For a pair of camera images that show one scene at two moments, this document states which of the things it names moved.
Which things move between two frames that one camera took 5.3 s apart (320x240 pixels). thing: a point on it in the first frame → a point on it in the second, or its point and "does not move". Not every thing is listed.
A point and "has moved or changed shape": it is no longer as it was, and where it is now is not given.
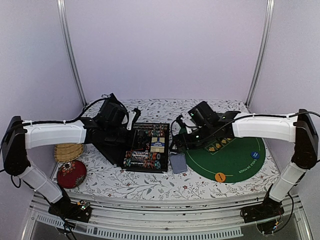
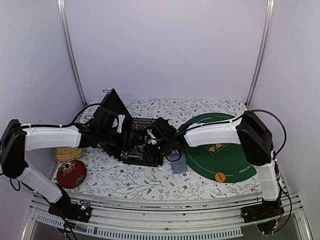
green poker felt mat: x=238 y=158 does not move
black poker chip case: x=148 y=149 has moved or changed shape
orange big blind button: x=220 y=177 does not move
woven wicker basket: x=66 y=152 does not move
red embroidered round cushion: x=71 y=174 does not move
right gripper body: x=204 y=137 → x=163 y=151
